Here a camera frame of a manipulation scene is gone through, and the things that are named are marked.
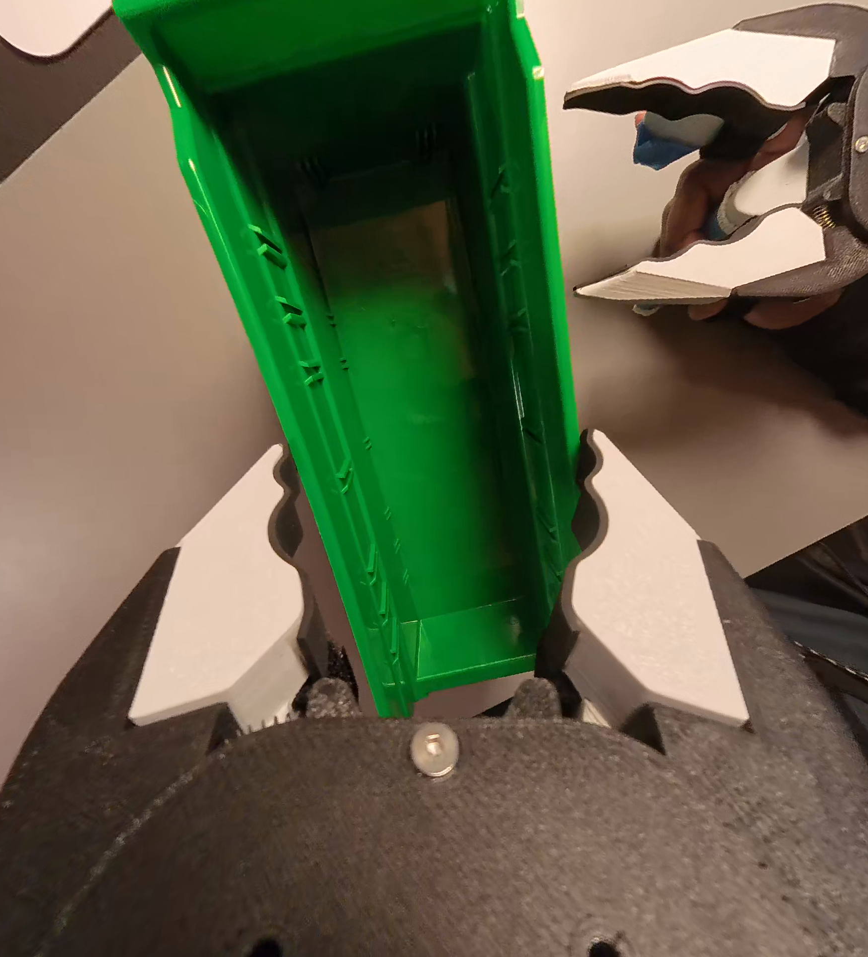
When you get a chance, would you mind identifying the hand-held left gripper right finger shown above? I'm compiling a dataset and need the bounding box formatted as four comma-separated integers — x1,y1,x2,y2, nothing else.
542,428,750,730

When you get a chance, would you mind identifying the white and wood document stand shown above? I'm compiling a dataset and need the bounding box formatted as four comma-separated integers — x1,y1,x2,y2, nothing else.
0,0,119,59

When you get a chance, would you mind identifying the black braided cable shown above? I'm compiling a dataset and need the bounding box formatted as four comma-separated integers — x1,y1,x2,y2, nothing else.
789,636,868,700

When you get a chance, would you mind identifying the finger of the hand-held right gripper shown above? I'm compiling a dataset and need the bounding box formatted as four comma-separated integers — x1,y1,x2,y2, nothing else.
574,203,846,309
563,28,839,161

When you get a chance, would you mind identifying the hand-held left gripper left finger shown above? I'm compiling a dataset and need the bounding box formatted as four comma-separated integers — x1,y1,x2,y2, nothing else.
127,443,311,734

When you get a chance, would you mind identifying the green plastic bin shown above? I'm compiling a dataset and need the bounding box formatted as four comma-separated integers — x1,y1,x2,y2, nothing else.
111,0,586,720

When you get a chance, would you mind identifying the person's right hand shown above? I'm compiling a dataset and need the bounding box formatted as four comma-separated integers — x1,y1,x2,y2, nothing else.
654,123,850,331

